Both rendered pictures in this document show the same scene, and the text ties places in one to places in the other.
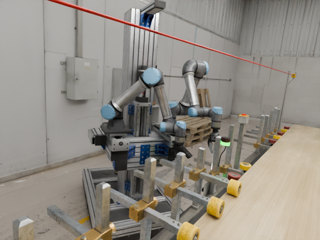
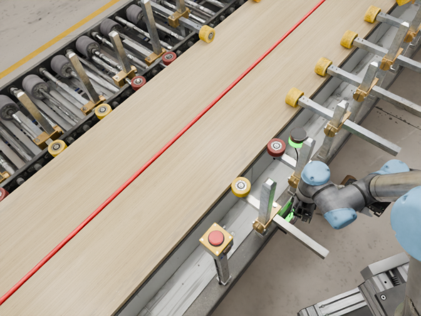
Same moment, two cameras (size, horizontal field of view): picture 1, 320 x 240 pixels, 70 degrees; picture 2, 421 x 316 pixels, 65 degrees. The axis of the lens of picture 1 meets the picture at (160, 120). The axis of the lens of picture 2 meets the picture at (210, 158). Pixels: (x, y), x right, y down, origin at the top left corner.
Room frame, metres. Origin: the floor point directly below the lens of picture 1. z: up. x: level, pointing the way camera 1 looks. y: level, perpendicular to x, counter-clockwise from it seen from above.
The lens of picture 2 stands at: (2.22, -0.63, 2.13)
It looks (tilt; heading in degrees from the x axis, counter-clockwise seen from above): 58 degrees down; 193
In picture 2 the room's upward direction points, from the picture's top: 8 degrees counter-clockwise
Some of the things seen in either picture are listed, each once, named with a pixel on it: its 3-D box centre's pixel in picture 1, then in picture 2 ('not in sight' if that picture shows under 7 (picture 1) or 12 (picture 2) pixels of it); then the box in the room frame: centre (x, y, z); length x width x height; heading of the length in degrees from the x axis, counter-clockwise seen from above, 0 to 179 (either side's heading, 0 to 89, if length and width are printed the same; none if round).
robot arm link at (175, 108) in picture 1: (171, 108); not in sight; (2.07, -0.09, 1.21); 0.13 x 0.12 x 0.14; 120
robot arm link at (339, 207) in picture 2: (206, 112); (339, 204); (1.81, -0.37, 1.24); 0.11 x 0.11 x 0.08; 30
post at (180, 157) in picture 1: (176, 195); (359, 100); (1.11, -0.12, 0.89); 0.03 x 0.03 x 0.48; 54
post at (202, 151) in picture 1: (198, 184); (329, 137); (1.31, -0.27, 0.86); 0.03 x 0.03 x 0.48; 54
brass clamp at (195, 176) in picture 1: (197, 172); (336, 123); (1.29, -0.25, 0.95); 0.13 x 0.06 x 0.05; 144
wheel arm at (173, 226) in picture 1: (138, 207); (395, 57); (0.88, 0.06, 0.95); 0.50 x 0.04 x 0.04; 54
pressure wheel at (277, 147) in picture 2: (233, 182); (275, 152); (1.39, -0.51, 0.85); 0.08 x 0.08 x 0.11
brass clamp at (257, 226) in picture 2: (225, 167); (266, 217); (1.70, -0.55, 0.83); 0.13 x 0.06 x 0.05; 144
